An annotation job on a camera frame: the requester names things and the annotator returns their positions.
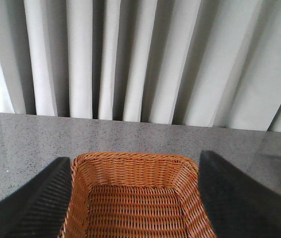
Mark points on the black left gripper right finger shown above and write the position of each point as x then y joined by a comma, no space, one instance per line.
237,205

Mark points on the white pleated curtain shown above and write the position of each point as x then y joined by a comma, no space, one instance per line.
213,63

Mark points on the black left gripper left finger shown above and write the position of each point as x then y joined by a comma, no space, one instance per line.
38,209

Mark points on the brown wicker basket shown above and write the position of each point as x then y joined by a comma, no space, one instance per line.
135,195

